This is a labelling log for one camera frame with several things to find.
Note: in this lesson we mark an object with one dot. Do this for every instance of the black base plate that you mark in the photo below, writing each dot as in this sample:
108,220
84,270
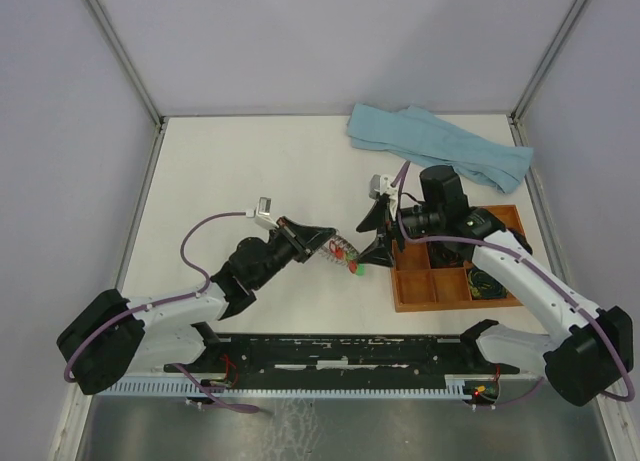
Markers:
431,354

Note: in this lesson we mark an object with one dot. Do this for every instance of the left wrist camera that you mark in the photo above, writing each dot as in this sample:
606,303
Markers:
261,214

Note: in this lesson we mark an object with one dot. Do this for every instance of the white slotted cable duct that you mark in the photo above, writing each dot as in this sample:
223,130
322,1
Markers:
306,384

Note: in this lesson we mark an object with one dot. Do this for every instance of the red key tag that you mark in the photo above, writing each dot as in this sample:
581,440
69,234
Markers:
338,253

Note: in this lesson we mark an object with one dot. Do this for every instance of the light blue cloth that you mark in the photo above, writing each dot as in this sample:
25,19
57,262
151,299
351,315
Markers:
418,136

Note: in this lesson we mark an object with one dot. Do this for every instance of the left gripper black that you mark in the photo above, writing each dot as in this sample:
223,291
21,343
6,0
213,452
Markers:
295,241

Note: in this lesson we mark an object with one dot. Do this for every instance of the wooden compartment tray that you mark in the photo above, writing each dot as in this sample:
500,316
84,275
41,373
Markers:
417,287

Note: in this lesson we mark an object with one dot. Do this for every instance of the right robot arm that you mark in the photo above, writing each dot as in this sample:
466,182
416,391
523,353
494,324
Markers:
584,350

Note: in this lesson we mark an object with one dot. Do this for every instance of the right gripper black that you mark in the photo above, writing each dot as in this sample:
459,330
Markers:
390,226

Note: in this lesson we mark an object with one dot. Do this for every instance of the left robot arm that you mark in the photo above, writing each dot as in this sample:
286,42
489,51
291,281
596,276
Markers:
115,336

